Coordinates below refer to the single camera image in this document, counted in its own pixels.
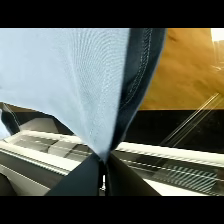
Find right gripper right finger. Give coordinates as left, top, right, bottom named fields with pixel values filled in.
left=105, top=151, right=162, bottom=197

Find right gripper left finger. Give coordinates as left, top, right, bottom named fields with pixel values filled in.
left=45, top=152, right=104, bottom=197

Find blue jeans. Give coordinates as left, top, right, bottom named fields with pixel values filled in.
left=0, top=27, right=168, bottom=164

